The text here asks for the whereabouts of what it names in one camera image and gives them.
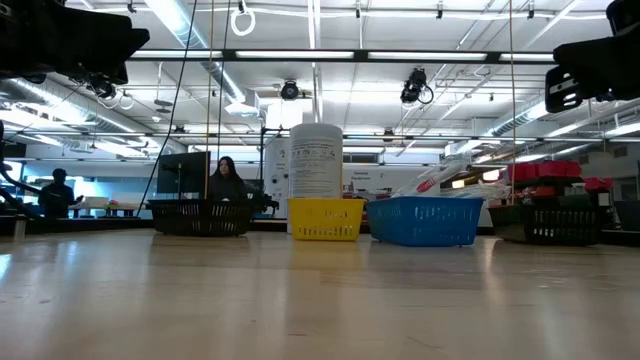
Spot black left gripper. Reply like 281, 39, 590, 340
0, 0, 151, 85

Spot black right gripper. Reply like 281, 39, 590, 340
544, 28, 640, 114

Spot red toothbrush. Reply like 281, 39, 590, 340
392, 158, 474, 200

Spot row of red storage bins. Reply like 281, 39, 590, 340
507, 159, 584, 185

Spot red storage bin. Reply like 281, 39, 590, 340
583, 176, 614, 192

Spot black computer monitor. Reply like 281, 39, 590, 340
156, 151, 212, 201

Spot person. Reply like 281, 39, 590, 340
206, 155, 250, 202
38, 168, 85, 220

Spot black slotted plastic basket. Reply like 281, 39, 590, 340
522, 202, 619, 247
147, 198, 254, 237

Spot white wipes canister yellow label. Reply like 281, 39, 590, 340
287, 123, 345, 235

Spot blue slotted plastic basket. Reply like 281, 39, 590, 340
366, 195, 485, 248

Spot yellow slotted plastic basket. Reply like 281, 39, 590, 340
287, 197, 367, 242

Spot black camera cluster on mount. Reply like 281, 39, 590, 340
82, 74, 119, 100

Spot silver ventilation duct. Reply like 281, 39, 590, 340
0, 79, 189, 154

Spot black hanging cable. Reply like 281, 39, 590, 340
135, 0, 200, 217

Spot white cable loop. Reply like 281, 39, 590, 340
229, 5, 257, 38

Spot black ceiling-mounted camera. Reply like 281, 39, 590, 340
279, 79, 301, 102
399, 67, 435, 106

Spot black metal rig frame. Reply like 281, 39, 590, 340
127, 48, 556, 65

